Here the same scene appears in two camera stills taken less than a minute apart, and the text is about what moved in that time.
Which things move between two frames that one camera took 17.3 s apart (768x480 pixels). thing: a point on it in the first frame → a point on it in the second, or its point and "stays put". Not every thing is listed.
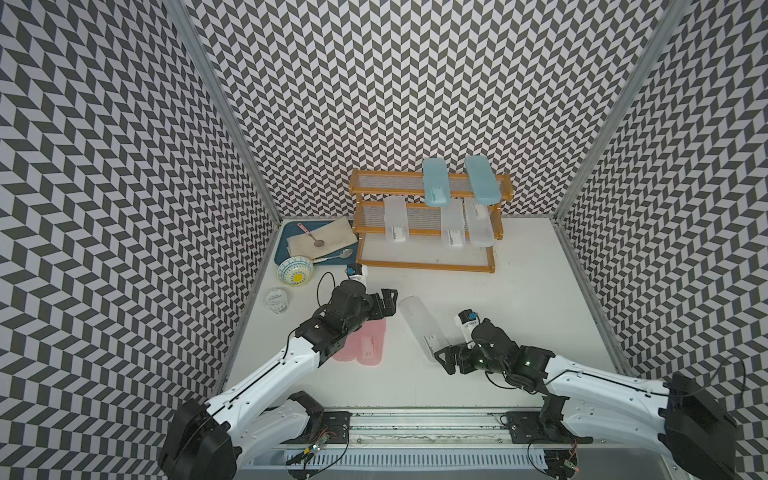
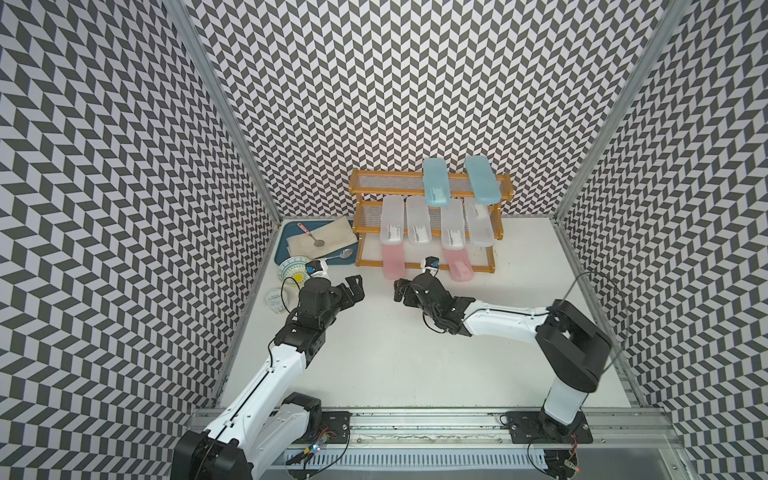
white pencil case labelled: [420, 326] → [418, 220]
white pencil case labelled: [396, 218] stays put
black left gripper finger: [389, 308] → [347, 299]
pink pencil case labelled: [370, 341] → [459, 265]
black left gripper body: [370, 310] → [335, 303]
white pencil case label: [480, 224] stays put
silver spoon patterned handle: [343, 254] stays put
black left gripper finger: [388, 301] → [357, 287]
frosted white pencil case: [452, 223] stays put
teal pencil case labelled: [436, 182] stays put
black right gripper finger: [450, 359] → [399, 284]
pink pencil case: [350, 349] → [394, 261]
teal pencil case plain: [482, 180] stays put
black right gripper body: [472, 359] → [412, 299]
